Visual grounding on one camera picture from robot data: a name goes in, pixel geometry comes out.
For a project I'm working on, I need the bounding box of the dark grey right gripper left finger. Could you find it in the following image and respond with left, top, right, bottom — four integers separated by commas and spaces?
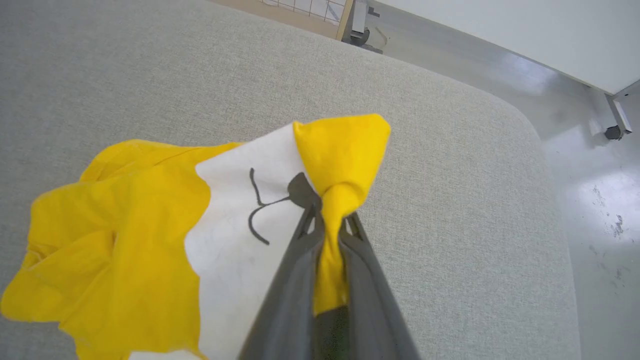
239, 202, 326, 360

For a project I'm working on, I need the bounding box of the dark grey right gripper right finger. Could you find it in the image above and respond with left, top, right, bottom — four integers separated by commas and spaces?
337, 212, 421, 360

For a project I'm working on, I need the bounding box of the yellow and white shirt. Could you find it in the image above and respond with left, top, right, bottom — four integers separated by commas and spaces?
0, 114, 392, 360

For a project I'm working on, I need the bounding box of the grey fabric sofa cushion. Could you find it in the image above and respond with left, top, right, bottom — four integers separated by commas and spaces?
0, 0, 583, 360

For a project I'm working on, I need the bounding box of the grey metal panel stand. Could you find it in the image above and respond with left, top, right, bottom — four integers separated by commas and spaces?
350, 0, 386, 53

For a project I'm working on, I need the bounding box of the lemon print grid panel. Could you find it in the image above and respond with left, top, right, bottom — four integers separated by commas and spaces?
210, 0, 356, 41

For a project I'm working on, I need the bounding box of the grey board leg with caster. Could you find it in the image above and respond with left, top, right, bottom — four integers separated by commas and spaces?
595, 80, 640, 142

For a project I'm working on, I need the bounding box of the white partition board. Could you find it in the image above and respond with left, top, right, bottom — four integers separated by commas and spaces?
375, 0, 640, 96

